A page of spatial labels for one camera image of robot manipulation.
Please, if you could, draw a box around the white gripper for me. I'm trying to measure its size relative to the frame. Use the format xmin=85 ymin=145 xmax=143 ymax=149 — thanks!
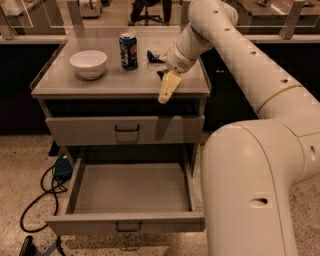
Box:
xmin=157 ymin=42 xmax=198 ymax=105

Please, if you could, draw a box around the dark chocolate rxbar wrapper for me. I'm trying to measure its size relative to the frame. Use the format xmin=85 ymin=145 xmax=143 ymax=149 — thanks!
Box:
xmin=157 ymin=70 xmax=167 ymax=80

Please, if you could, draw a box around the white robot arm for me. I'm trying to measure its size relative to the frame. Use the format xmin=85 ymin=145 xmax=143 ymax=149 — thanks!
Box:
xmin=158 ymin=0 xmax=320 ymax=256

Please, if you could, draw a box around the closed grey upper drawer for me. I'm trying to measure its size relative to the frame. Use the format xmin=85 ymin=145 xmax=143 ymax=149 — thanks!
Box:
xmin=46 ymin=116 xmax=204 ymax=146

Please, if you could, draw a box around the grey drawer cabinet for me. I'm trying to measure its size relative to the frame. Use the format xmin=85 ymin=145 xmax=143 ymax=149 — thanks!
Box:
xmin=32 ymin=27 xmax=211 ymax=166

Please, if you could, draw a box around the open grey middle drawer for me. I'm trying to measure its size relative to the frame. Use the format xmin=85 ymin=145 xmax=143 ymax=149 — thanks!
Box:
xmin=47 ymin=159 xmax=205 ymax=235

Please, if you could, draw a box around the blue pepsi can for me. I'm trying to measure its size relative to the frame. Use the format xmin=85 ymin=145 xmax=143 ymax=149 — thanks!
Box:
xmin=119 ymin=33 xmax=138 ymax=70

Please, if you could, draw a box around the black office chair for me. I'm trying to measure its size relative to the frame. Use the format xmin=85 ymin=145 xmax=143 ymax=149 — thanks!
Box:
xmin=128 ymin=0 xmax=174 ymax=27

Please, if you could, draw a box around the white ceramic bowl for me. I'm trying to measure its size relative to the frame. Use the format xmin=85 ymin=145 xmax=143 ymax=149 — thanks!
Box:
xmin=69 ymin=50 xmax=107 ymax=80

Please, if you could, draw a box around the blue power box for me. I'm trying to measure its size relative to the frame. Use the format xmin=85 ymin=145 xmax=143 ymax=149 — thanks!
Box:
xmin=53 ymin=157 xmax=73 ymax=178

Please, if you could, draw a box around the black object floor corner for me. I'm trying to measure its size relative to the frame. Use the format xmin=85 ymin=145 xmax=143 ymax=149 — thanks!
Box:
xmin=19 ymin=235 xmax=67 ymax=256

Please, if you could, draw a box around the black floor cable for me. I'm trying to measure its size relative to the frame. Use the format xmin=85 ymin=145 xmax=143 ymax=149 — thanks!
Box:
xmin=19 ymin=165 xmax=68 ymax=233

